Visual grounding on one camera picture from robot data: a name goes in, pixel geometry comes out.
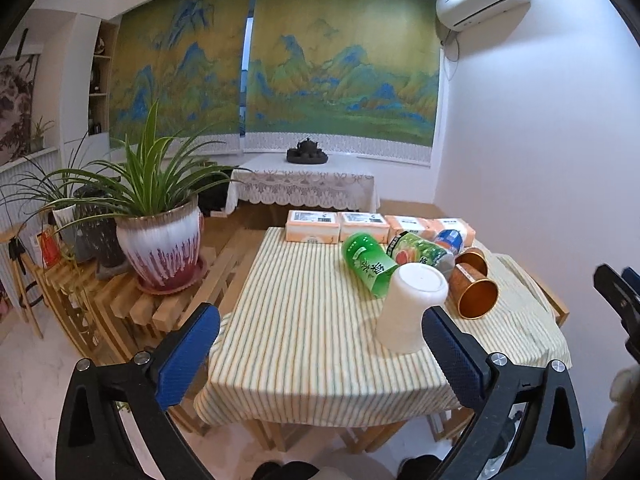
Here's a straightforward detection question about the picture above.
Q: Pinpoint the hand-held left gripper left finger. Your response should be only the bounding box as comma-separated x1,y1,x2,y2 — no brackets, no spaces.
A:
55,302,221,480

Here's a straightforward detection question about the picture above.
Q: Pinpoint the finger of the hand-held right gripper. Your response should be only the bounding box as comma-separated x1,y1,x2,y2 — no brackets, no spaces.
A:
593,263,640,357

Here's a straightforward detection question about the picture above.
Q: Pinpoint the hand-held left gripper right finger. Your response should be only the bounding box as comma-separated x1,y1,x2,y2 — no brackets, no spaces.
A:
421,305,586,480

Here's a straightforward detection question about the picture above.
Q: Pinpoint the white cup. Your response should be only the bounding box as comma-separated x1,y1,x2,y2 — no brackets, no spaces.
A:
375,262,450,353

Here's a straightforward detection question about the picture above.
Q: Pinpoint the person's right forearm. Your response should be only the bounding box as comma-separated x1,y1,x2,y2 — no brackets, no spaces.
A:
600,367,640,480

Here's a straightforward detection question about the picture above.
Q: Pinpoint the copper cup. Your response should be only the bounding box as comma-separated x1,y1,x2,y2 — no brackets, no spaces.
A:
448,262,500,320
454,247,489,277

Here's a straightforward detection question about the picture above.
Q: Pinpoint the wooden table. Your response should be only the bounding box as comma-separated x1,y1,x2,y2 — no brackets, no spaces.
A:
240,254,571,457

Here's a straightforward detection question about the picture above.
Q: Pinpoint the wooden plant stand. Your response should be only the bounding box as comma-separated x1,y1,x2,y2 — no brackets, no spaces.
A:
35,227,267,363

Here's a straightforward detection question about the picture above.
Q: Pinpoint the peach label drink bottle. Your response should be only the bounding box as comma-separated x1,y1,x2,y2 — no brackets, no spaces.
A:
385,231,456,274

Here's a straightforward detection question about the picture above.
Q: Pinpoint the blue drink can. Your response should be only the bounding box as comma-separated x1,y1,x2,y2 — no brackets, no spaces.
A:
432,229,466,256

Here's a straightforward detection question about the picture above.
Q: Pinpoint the spider plant in red-white pot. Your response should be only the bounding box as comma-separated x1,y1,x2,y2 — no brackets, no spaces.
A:
45,99,254,295

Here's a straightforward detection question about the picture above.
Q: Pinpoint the orange box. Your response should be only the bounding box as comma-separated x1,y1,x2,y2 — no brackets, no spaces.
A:
338,211,391,244
430,218,477,249
385,215,434,241
285,209,340,245

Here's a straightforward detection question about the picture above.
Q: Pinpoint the striped tablecloth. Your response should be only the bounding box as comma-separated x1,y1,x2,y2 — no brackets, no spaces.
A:
193,226,572,429

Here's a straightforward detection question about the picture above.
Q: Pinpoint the green drink bottle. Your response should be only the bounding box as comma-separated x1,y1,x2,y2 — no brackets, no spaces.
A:
341,231,401,297

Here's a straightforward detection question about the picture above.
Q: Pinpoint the dark plant pot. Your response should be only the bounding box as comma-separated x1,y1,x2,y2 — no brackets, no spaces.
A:
74,185,129,272

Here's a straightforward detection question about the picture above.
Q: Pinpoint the wooden stool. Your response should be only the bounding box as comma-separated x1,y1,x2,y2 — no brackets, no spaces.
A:
0,222,46,339

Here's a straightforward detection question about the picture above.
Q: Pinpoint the plant in dark pot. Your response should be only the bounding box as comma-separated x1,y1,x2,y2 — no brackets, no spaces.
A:
0,130,127,262

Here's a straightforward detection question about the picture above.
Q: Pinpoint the white lace tablecloth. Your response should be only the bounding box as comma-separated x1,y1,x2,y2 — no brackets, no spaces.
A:
225,152,379,215

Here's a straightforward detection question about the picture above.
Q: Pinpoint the dark tea set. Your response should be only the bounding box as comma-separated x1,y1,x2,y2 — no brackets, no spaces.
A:
286,136,329,165

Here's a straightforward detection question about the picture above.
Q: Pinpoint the small green potted plant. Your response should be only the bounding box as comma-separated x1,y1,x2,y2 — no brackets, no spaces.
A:
30,116,56,154

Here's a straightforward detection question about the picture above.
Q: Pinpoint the narrow landscape roller blind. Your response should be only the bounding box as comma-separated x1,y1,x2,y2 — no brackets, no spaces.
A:
107,0,256,144

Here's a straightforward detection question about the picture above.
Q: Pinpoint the wide landscape roller blind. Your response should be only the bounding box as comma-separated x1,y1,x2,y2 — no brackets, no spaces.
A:
242,0,444,164

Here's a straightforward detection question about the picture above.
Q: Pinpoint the air conditioner cable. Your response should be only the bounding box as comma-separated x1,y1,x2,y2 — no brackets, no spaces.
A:
440,27,461,82

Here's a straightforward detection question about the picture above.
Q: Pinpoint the wooden wall shelf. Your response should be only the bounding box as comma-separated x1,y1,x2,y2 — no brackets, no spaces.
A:
87,20,121,137

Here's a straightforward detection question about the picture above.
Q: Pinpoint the ink painting wall scroll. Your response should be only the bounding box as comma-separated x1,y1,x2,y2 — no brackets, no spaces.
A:
0,27,41,167

